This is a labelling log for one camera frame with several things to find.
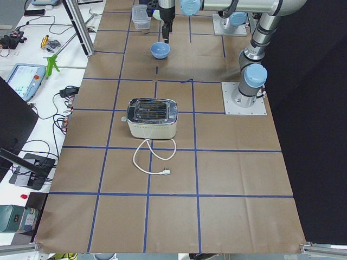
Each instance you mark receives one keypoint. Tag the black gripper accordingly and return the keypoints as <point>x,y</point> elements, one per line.
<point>166,15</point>

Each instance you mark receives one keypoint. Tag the blue bowl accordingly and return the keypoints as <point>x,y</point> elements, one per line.
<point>160,50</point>

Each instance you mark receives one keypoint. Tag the green bowl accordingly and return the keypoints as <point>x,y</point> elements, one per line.
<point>156,15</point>

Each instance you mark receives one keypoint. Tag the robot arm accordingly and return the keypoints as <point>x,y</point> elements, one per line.
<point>263,18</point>
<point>235,20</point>

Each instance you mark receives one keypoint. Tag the clear plastic food container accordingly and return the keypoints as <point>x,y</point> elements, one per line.
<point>140,18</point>

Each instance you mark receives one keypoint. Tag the cream chrome toaster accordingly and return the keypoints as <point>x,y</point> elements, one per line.
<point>150,118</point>

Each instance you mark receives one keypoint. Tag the black power adapter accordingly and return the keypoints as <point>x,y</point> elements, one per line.
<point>69,91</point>

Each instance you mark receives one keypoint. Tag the green clamp tool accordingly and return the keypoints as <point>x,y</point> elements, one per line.
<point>51,63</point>

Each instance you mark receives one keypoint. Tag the yellow tool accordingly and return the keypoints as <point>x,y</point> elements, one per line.
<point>44,42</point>

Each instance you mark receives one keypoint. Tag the black smartphone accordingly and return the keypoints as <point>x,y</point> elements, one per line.
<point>35,12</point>

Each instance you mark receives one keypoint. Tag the teach pendant tablet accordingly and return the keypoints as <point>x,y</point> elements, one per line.
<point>25,79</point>

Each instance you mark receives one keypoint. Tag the black monitor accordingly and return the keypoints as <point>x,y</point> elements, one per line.
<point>17,119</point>

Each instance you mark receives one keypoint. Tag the grey monitor stand base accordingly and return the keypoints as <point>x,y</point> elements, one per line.
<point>32,171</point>

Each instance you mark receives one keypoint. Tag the green metal box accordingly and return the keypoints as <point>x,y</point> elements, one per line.
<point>18,219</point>

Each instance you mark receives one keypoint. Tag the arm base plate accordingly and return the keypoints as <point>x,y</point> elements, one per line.
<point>240,31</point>
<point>237,104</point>

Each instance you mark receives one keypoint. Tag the aluminium frame post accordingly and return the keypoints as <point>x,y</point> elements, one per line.
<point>79,25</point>

